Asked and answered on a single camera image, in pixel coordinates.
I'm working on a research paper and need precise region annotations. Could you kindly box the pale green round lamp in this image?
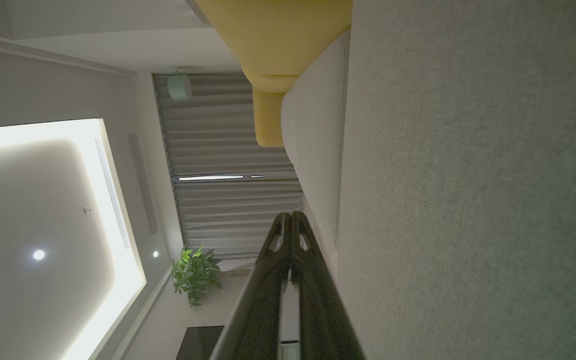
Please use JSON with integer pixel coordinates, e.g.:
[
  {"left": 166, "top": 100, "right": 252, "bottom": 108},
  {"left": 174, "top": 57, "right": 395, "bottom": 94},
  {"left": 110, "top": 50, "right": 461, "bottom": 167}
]
[{"left": 167, "top": 73, "right": 193, "bottom": 101}]

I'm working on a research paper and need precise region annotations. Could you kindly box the black wall television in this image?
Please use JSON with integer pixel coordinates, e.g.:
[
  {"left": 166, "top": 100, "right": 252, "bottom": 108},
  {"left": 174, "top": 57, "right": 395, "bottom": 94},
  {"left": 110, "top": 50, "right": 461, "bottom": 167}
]
[{"left": 175, "top": 326, "right": 225, "bottom": 360}]

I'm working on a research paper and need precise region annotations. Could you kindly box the green leafy houseplant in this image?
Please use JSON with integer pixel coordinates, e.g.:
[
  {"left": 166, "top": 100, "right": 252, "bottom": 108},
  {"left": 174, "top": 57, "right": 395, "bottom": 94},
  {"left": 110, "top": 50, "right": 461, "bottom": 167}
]
[{"left": 171, "top": 244, "right": 223, "bottom": 310}]

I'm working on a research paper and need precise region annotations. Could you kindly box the grey pleated curtain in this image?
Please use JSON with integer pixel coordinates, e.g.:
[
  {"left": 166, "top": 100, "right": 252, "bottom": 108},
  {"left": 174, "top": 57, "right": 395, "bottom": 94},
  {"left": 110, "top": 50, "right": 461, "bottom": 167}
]
[{"left": 152, "top": 72, "right": 304, "bottom": 261}]

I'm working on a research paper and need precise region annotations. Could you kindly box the grey and yellow sofa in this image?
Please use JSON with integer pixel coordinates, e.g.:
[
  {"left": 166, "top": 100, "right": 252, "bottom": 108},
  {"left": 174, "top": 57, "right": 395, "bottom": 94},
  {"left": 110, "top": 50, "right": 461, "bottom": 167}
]
[{"left": 337, "top": 0, "right": 576, "bottom": 360}]

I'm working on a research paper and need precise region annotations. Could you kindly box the long ceiling air vent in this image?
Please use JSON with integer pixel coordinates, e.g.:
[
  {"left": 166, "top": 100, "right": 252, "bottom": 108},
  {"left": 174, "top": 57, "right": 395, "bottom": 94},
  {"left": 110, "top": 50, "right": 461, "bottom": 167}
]
[{"left": 94, "top": 138, "right": 132, "bottom": 250}]

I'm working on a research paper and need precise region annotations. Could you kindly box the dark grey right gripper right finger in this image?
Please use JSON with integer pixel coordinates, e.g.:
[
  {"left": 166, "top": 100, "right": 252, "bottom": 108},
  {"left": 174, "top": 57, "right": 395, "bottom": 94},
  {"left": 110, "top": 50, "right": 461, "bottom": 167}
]
[{"left": 290, "top": 212, "right": 366, "bottom": 360}]

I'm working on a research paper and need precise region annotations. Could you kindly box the grey sofa seat cushion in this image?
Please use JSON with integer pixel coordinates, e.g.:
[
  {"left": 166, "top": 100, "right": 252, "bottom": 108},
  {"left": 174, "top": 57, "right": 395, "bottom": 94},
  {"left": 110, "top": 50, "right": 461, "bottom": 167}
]
[{"left": 281, "top": 29, "right": 352, "bottom": 251}]

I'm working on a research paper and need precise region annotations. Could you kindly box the long yellow back cushion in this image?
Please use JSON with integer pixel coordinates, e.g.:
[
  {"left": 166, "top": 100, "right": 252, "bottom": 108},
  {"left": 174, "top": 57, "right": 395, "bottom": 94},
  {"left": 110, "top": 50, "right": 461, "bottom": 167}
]
[{"left": 195, "top": 0, "right": 354, "bottom": 77}]

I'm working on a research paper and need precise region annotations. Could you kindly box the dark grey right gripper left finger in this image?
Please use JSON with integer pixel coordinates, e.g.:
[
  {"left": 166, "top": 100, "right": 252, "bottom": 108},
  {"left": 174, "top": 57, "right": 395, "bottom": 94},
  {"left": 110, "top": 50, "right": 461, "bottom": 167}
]
[{"left": 210, "top": 213, "right": 292, "bottom": 360}]

